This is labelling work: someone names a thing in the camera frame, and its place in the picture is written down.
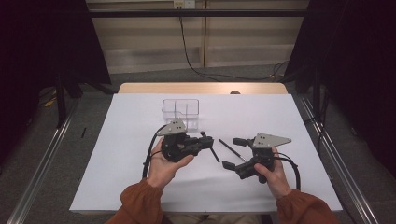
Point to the white table mat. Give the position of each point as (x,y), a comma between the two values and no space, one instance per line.
(218,193)

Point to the person's right hand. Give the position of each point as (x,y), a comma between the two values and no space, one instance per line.
(277,180)

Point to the small black floor item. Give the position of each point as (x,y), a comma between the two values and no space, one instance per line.
(83,132)

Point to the person's left hand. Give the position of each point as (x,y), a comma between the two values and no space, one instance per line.
(162,169)

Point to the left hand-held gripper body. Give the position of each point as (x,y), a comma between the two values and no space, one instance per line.
(177,147)

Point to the clear plastic organizer box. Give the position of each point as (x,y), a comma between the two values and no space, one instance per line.
(186,109)

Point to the black stand post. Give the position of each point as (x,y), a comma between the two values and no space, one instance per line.
(60,102)

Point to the black pen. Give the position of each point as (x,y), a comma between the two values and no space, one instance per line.
(215,155)

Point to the white wall socket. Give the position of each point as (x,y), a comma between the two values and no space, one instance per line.
(184,3)

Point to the black curtain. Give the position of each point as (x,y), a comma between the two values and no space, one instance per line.
(37,46)
(358,62)

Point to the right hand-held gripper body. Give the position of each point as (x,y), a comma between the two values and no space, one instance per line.
(263,154)

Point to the aluminium floor rail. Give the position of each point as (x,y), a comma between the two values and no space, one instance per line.
(40,174)
(353,194)

